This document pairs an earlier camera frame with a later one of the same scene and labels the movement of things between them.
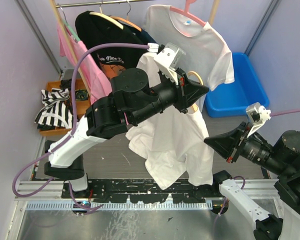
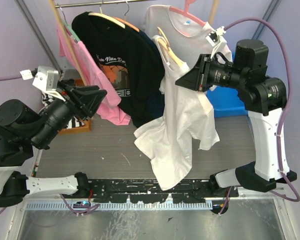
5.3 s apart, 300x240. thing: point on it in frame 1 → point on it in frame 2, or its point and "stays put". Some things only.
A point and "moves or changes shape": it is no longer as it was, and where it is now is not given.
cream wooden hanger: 194,106 → 162,39
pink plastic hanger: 186,12 stays put
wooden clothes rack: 214,11 stays put
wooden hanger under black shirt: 105,17 stays put
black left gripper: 188,91 → 83,100
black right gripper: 225,142 → 197,79
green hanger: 68,26 stays put
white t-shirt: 170,143 moves or changes shape
